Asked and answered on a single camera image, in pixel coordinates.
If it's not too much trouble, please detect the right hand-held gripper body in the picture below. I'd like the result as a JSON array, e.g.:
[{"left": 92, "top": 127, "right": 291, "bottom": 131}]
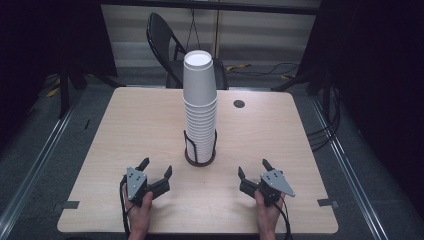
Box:
[{"left": 253, "top": 168, "right": 296, "bottom": 208}]

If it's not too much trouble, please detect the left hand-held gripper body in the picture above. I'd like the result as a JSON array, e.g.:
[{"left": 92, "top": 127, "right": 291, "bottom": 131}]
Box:
[{"left": 124, "top": 166, "right": 157, "bottom": 207}]

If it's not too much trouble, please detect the black wire cup holder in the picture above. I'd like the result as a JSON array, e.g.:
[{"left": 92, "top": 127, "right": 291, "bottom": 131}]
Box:
[{"left": 182, "top": 128, "right": 218, "bottom": 168}]

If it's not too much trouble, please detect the stack of white paper cups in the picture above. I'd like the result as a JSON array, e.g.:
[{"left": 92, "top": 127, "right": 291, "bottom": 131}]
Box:
[{"left": 182, "top": 97, "right": 219, "bottom": 164}]

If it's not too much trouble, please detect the person's left hand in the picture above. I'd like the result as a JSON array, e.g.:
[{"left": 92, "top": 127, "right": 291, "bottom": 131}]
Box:
[{"left": 121, "top": 183, "right": 155, "bottom": 234}]

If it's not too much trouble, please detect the person's right hand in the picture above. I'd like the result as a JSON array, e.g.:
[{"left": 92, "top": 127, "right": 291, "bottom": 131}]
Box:
[{"left": 253, "top": 189, "right": 287, "bottom": 234}]

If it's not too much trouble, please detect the grey tape strip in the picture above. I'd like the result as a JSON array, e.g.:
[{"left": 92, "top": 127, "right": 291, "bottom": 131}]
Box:
[
  {"left": 316, "top": 197, "right": 340, "bottom": 208},
  {"left": 53, "top": 200, "right": 81, "bottom": 213}
]

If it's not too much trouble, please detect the yellow floor tape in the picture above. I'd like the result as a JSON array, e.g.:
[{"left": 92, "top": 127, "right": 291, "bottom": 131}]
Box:
[{"left": 225, "top": 63, "right": 252, "bottom": 72}]

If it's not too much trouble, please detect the dark metal stand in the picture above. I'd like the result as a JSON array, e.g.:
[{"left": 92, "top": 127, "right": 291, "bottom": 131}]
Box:
[{"left": 57, "top": 64, "right": 88, "bottom": 119}]

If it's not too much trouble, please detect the black folding chair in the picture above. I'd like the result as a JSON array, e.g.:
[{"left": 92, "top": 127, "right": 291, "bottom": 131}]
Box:
[{"left": 145, "top": 12, "right": 230, "bottom": 91}]

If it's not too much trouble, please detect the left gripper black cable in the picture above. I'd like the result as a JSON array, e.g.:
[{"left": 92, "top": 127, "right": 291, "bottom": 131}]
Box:
[{"left": 118, "top": 175, "right": 132, "bottom": 240}]

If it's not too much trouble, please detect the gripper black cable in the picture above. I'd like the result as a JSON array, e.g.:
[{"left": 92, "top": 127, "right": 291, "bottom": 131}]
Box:
[
  {"left": 273, "top": 194, "right": 294, "bottom": 240},
  {"left": 118, "top": 175, "right": 132, "bottom": 240}
]

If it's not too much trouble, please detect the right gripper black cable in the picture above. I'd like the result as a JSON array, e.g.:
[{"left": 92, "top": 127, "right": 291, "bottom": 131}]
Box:
[{"left": 273, "top": 194, "right": 294, "bottom": 240}]

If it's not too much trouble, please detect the bundle of black cables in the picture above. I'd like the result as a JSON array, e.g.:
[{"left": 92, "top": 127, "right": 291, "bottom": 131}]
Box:
[{"left": 305, "top": 81, "right": 342, "bottom": 153}]

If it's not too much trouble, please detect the metal floor rail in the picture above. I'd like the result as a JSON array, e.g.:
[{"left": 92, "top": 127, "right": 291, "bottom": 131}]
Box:
[
  {"left": 309, "top": 95, "right": 390, "bottom": 240},
  {"left": 0, "top": 99, "right": 83, "bottom": 234}
]

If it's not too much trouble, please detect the black floor cable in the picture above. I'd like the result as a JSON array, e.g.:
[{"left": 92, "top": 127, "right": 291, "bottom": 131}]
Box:
[{"left": 229, "top": 61, "right": 301, "bottom": 78}]

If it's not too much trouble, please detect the thin hanging black cable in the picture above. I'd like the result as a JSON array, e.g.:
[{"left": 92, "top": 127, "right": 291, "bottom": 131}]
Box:
[{"left": 185, "top": 8, "right": 202, "bottom": 52}]

